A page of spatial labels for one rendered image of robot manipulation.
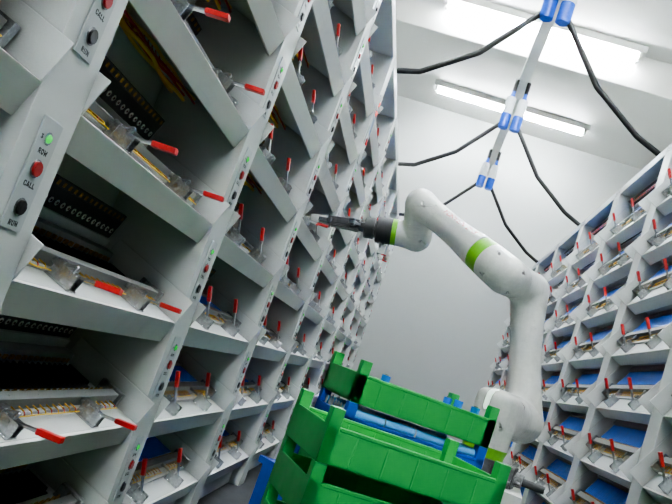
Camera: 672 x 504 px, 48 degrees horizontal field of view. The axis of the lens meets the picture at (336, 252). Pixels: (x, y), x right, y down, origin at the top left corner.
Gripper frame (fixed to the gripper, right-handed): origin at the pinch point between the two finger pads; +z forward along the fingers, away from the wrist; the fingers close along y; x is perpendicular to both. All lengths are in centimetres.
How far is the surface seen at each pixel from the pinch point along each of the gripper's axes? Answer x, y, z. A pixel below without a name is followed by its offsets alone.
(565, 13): 112, 43, -79
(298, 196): -4, -52, -1
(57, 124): -30, -187, 1
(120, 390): -61, -123, 11
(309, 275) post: -18.3, 18.0, 2.1
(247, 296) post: -35, -52, 8
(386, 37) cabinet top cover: 72, 3, -11
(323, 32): 28, -91, -6
